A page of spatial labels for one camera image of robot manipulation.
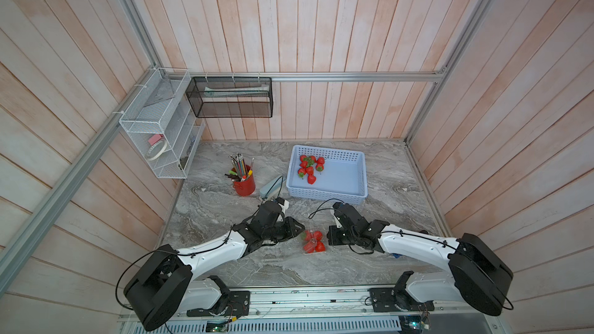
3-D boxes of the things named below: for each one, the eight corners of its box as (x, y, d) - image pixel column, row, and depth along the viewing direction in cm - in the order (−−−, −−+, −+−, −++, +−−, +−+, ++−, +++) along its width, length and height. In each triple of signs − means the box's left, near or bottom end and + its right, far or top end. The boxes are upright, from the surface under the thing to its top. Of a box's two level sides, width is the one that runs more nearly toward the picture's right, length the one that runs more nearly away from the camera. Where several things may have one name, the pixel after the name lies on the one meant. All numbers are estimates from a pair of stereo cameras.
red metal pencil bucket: (236, 196, 102) (230, 179, 91) (239, 182, 106) (233, 164, 96) (254, 196, 102) (249, 179, 91) (255, 182, 106) (251, 164, 96)
